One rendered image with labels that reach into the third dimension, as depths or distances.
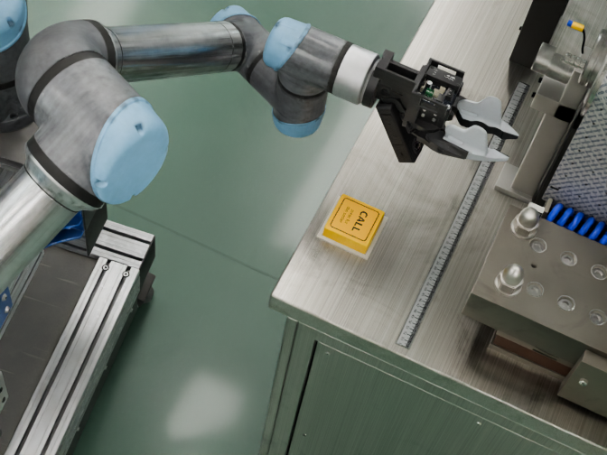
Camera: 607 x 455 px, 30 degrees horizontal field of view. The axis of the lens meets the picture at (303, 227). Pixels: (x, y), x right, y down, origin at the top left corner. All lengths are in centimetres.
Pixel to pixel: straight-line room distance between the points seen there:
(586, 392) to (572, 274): 16
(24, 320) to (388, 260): 96
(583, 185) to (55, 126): 71
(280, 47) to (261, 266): 118
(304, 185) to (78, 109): 153
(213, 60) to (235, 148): 125
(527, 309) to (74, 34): 68
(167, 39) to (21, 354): 98
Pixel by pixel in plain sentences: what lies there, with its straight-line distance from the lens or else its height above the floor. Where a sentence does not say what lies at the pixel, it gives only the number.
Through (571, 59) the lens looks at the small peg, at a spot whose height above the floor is 126.
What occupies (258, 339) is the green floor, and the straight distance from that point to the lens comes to 258.
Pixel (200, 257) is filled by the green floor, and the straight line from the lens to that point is 268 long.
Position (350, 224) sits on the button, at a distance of 166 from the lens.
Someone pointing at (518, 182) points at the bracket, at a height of 93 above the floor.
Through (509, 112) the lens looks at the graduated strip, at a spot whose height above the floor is 90.
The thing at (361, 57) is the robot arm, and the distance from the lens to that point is 155.
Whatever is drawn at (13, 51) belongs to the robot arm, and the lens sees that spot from 176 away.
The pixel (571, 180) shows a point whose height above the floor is 108.
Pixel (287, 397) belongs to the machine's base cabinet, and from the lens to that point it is 188.
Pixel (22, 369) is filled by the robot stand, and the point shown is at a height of 21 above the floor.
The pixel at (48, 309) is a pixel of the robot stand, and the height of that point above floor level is 21.
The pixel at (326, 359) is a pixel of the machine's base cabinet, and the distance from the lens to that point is 171.
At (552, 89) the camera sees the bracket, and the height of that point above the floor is 114.
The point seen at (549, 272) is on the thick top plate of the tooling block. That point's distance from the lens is 156.
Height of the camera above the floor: 231
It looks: 57 degrees down
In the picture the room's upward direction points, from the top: 11 degrees clockwise
